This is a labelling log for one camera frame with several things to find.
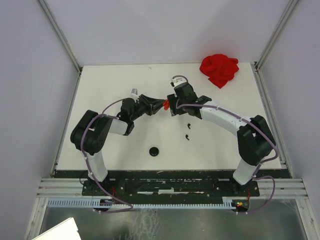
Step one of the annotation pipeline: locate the right aluminium frame post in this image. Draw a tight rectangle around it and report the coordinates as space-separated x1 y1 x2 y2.
254 0 301 72

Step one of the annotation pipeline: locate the black round earbud case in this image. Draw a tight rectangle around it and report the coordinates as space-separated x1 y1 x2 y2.
149 146 160 157

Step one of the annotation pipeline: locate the orange round earbud case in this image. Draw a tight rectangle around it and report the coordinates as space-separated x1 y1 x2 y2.
163 99 170 111

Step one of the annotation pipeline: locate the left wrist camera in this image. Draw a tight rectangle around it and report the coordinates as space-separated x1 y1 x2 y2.
130 88 139 101

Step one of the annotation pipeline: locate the white paper sheet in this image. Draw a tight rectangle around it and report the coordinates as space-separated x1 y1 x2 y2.
34 217 81 240

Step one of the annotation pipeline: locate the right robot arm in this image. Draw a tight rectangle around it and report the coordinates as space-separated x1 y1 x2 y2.
167 81 279 196

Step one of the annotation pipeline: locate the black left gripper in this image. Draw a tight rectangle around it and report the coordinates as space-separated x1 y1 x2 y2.
130 94 166 121

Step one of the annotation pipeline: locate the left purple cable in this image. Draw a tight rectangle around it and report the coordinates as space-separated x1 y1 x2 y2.
81 99 135 215

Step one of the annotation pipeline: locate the left aluminium frame post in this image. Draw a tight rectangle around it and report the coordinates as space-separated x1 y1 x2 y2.
36 0 82 73

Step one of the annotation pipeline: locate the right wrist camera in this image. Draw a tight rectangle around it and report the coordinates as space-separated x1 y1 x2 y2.
170 75 188 88

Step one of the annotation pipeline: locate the aluminium frame post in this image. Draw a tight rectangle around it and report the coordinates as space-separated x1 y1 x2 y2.
36 0 82 73
254 0 301 72

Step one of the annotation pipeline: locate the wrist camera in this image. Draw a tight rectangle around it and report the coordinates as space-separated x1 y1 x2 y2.
170 75 188 88
130 88 139 101

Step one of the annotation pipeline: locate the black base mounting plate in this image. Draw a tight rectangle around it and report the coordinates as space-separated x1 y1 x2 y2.
81 177 261 197

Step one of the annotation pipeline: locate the red crumpled cloth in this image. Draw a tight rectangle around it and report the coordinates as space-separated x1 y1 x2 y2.
199 54 239 89

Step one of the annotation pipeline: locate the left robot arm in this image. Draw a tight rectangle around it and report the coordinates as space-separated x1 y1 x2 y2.
70 94 166 195

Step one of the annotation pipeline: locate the white slotted cable duct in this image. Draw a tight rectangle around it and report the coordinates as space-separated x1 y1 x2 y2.
47 196 248 208

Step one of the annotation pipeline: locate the aluminium front rail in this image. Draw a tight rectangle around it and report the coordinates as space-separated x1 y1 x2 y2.
36 178 308 200

